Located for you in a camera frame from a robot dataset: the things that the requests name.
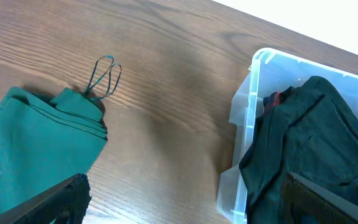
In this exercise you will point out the red plaid flannel shirt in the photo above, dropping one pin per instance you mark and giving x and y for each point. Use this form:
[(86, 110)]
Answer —
[(271, 101)]

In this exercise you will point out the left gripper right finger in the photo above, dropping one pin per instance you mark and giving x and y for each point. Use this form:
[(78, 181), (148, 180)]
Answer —
[(307, 202)]

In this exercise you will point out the black garment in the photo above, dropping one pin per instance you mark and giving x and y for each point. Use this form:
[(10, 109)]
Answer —
[(311, 132)]

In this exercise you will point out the dark green garment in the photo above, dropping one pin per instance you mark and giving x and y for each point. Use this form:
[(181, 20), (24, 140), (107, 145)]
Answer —
[(43, 142)]

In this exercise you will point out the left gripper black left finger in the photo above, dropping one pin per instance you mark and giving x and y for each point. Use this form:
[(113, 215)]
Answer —
[(66, 202)]

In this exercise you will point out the clear plastic storage bin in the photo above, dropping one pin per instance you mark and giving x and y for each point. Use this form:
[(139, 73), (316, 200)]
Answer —
[(271, 70)]

